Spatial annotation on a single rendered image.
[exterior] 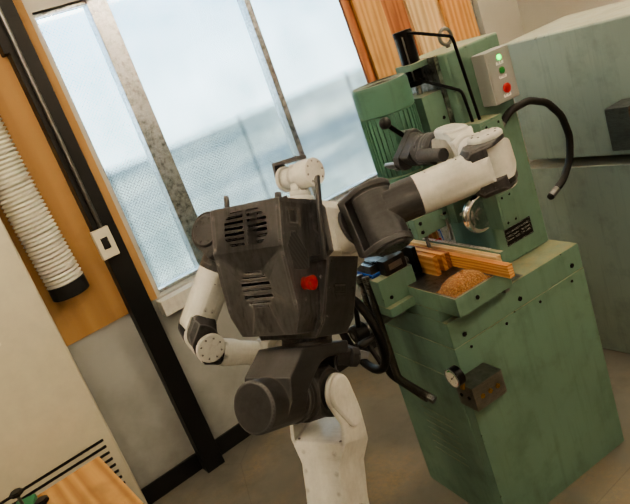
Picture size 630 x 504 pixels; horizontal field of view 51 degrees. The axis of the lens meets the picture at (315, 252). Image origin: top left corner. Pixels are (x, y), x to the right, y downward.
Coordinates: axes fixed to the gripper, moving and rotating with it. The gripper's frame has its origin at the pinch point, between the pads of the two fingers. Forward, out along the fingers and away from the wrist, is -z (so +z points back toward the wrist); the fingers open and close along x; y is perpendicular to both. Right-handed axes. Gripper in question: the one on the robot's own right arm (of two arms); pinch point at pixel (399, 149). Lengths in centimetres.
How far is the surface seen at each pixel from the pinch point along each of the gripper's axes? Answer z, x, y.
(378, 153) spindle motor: -12.8, 0.4, 1.3
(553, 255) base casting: 7, 4, 65
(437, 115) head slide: -7.0, -18.0, 11.6
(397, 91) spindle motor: -5.2, -16.2, -5.6
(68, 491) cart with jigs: -78, 146, -22
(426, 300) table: 1.3, 35.5, 29.2
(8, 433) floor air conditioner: -97, 138, -45
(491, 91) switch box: 2.3, -30.1, 19.8
